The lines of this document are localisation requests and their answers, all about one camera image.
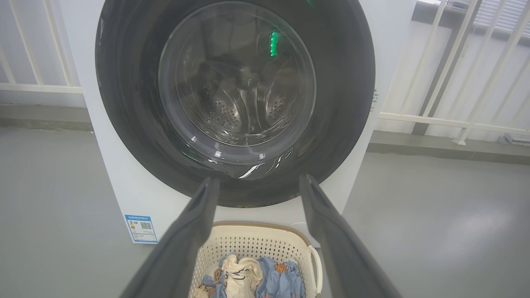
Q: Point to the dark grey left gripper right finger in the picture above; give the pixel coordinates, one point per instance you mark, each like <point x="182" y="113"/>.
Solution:
<point x="339" y="252"/>

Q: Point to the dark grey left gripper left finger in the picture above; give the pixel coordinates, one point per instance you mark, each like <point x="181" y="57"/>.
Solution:
<point x="182" y="248"/>

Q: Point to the cream garment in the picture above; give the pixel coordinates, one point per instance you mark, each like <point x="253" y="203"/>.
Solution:
<point x="242" y="273"/>

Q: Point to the blue printed garment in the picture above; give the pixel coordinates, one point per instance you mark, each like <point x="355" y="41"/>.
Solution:
<point x="277" y="277"/>

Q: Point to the black round washing machine door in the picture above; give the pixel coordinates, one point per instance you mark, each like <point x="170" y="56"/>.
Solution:
<point x="124" y="103"/>

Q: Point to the cream perforated laundry basket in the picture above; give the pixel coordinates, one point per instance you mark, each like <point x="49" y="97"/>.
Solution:
<point x="248" y="240"/>

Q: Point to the white washing machine body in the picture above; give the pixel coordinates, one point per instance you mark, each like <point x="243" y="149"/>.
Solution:
<point x="124" y="186"/>

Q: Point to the steel washing drum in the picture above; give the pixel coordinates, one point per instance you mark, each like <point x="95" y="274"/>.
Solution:
<point x="232" y="111"/>

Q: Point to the blue energy label sticker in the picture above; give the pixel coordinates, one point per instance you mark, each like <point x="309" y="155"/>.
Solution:
<point x="140" y="228"/>

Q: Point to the small text sticker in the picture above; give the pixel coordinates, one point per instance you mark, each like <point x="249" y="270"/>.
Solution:
<point x="374" y="99"/>

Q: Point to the white metal railing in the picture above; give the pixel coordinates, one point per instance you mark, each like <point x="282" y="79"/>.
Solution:
<point x="41" y="87"/>
<point x="434" y="121"/>

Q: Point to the small grey floor fixture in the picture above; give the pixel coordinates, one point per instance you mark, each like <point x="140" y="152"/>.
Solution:
<point x="515" y="139"/>

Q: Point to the white window blind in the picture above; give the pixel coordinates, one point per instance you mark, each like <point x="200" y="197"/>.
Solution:
<point x="505" y="16"/>

